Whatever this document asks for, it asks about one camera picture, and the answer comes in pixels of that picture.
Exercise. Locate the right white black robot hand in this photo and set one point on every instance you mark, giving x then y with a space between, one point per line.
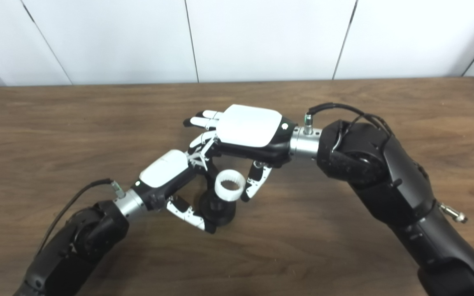
249 125

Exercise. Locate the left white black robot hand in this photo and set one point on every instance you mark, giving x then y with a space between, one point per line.
163 168

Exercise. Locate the round black plastic part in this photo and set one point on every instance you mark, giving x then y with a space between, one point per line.
220 211

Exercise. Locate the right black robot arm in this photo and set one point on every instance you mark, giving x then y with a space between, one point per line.
393 185

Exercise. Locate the silver elbow connector plug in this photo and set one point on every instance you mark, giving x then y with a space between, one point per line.
453 213

